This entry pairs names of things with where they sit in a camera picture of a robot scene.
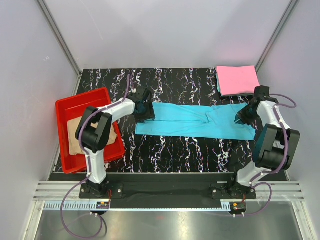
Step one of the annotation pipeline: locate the turquoise t shirt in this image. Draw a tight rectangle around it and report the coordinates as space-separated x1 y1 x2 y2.
135 102 256 141

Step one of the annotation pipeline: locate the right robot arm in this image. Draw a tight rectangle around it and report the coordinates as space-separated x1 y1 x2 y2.
226 85 301 199

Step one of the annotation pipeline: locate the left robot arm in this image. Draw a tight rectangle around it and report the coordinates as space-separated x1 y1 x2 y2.
75 87 156 198

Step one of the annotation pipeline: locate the pink folded t shirt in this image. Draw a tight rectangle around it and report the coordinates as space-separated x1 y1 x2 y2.
216 65 260 95

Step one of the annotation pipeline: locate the teal folded t shirt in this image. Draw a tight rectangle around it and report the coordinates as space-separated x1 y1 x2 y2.
216 74 221 93

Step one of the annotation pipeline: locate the red plastic bin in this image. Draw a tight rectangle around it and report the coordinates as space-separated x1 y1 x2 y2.
55 87 111 174

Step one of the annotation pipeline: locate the beige folded t shirt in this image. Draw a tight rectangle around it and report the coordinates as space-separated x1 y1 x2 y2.
67 117 117 156

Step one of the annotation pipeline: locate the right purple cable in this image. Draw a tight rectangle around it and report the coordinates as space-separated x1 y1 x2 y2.
207 93 298 218

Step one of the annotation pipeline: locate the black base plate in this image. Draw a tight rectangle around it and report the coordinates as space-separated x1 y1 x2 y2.
49 171 258 210

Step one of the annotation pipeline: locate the aluminium rail frame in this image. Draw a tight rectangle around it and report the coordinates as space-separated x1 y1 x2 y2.
33 96 303 216

